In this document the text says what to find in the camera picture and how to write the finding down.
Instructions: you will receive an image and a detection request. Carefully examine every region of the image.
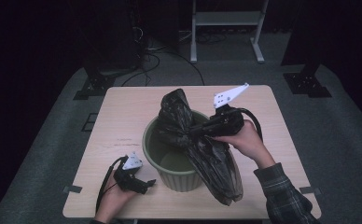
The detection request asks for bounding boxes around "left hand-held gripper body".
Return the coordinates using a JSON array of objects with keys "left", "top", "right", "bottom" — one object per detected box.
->
[{"left": 112, "top": 151, "right": 149, "bottom": 194}]

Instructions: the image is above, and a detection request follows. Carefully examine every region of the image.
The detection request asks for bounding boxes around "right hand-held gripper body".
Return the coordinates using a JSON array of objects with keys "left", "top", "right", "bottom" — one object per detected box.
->
[{"left": 209, "top": 82, "right": 251, "bottom": 138}]

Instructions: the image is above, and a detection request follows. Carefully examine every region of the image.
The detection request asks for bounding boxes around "black plastic trash bag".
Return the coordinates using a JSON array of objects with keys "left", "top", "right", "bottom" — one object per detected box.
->
[{"left": 155, "top": 88, "right": 244, "bottom": 207}]

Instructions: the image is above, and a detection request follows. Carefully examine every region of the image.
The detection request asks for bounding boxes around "green plastic trash bin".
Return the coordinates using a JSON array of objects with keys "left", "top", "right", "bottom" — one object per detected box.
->
[{"left": 142, "top": 109, "right": 211, "bottom": 193}]

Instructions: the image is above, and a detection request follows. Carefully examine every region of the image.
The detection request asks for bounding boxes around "person's left hand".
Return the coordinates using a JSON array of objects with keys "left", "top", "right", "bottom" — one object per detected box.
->
[{"left": 93, "top": 174, "right": 140, "bottom": 224}]

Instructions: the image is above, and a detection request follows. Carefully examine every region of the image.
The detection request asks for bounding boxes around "person's right hand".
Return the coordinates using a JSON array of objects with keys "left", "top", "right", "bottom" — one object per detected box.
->
[{"left": 214, "top": 119, "right": 277, "bottom": 170}]

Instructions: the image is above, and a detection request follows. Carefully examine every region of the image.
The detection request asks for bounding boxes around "grey tape strip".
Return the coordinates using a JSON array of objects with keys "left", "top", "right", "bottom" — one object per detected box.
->
[
  {"left": 62, "top": 185, "right": 83, "bottom": 194},
  {"left": 299, "top": 186, "right": 322, "bottom": 196}
]

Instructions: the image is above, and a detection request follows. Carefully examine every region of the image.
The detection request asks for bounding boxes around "black stand base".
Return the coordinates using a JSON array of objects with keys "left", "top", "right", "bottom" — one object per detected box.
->
[
  {"left": 73, "top": 60, "right": 118, "bottom": 101},
  {"left": 283, "top": 62, "right": 333, "bottom": 99}
]

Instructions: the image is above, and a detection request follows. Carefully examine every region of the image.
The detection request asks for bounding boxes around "left hand-held gripper black cable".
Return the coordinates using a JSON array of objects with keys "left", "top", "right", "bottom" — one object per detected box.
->
[{"left": 95, "top": 156, "right": 130, "bottom": 214}]

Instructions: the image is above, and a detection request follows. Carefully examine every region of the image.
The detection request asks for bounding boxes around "hand-held gripper black cable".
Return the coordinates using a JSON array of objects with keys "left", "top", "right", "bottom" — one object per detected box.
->
[
  {"left": 95, "top": 156, "right": 130, "bottom": 214},
  {"left": 230, "top": 106, "right": 263, "bottom": 140}
]

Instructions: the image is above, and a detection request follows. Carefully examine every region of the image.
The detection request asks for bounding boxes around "right hand-held gripper black cable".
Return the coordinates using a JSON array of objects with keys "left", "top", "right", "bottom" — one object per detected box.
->
[{"left": 230, "top": 106, "right": 263, "bottom": 140}]

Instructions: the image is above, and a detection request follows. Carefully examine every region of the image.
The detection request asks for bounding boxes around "black floor cable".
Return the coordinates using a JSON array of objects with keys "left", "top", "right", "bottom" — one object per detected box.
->
[
  {"left": 147, "top": 49, "right": 206, "bottom": 87},
  {"left": 120, "top": 52, "right": 161, "bottom": 88}
]

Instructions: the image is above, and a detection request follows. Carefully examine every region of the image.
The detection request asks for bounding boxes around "white metal stand frame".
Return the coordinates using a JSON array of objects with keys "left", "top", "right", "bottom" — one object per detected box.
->
[{"left": 189, "top": 0, "right": 270, "bottom": 65}]

